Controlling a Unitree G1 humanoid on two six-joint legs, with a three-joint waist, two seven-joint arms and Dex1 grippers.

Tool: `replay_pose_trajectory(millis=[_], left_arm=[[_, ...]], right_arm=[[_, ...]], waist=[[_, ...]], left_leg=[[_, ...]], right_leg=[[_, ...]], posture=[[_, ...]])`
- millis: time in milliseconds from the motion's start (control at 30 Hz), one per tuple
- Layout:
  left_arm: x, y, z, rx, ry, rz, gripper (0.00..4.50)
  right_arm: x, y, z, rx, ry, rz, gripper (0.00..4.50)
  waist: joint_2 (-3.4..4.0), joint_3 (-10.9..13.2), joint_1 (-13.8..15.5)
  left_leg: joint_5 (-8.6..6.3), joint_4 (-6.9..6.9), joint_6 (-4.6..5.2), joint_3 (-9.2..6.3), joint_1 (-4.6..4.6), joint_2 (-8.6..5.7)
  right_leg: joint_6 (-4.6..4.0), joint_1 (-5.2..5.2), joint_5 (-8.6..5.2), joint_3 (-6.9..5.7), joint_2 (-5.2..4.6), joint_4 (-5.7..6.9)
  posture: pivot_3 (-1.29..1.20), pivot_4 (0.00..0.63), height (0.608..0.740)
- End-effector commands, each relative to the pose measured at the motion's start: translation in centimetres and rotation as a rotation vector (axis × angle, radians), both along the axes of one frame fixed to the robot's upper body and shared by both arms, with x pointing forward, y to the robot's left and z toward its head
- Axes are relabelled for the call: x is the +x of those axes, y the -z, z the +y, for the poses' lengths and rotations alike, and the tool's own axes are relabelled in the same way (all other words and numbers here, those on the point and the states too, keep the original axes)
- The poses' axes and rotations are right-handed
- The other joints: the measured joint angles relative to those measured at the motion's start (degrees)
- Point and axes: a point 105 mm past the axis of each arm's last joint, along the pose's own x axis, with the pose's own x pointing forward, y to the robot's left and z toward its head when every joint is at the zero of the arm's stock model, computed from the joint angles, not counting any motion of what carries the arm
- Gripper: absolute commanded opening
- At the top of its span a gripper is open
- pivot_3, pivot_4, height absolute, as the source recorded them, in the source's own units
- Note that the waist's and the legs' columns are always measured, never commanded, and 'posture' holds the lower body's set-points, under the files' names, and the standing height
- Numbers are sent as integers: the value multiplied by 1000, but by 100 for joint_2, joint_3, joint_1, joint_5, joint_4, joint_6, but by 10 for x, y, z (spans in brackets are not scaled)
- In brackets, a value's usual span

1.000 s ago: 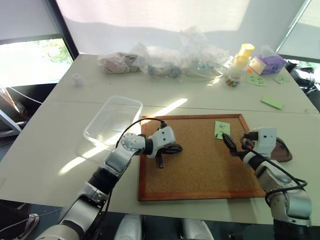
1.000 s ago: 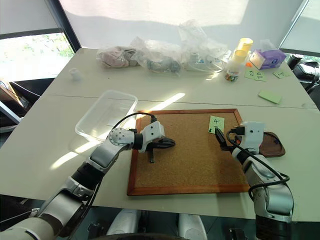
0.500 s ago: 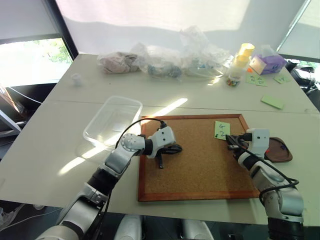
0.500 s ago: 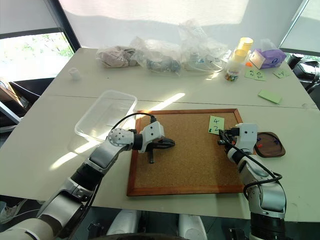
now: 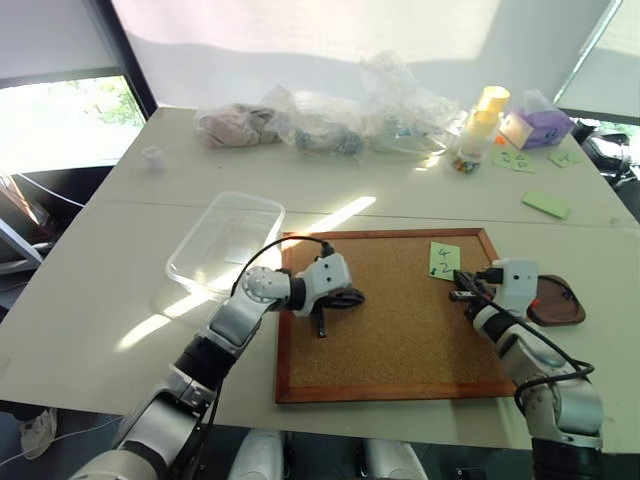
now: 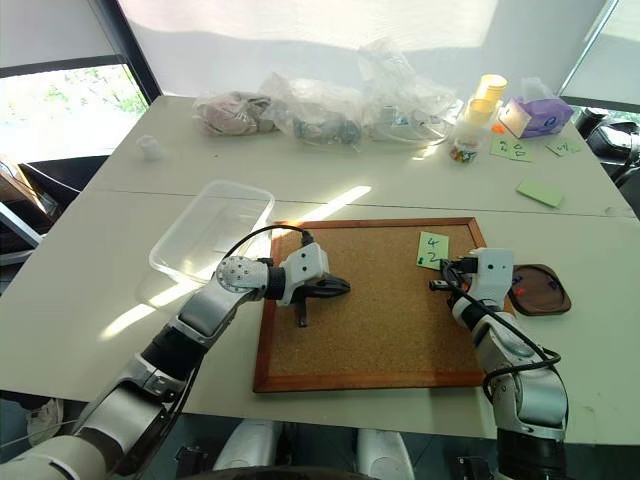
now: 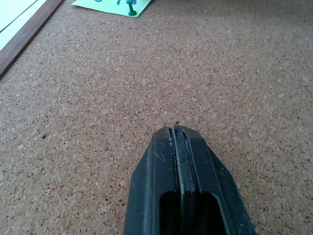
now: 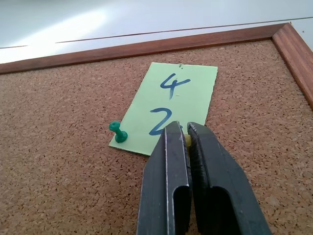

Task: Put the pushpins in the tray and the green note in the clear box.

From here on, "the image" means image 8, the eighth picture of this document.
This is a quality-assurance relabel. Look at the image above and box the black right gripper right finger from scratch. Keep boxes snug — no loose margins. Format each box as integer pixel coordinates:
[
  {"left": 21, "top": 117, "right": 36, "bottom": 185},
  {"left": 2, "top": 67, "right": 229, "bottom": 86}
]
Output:
[{"left": 186, "top": 121, "right": 272, "bottom": 235}]

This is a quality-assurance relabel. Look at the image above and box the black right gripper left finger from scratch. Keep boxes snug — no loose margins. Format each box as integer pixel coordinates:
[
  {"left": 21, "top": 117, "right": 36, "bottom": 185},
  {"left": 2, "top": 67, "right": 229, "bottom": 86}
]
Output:
[{"left": 135, "top": 120, "right": 193, "bottom": 235}]

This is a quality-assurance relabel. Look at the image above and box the green paper note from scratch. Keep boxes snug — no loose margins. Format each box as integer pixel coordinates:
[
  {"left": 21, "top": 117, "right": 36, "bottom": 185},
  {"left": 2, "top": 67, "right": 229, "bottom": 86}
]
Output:
[{"left": 108, "top": 62, "right": 219, "bottom": 157}]

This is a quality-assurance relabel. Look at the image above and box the green pushpin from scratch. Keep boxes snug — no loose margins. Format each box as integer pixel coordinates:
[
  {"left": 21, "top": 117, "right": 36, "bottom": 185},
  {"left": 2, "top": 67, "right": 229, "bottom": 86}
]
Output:
[{"left": 108, "top": 120, "right": 129, "bottom": 143}]

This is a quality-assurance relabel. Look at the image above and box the wood-framed cork board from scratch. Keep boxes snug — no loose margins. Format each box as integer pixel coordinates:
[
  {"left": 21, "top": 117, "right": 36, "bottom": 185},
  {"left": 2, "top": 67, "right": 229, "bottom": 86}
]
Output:
[{"left": 0, "top": 22, "right": 313, "bottom": 235}]

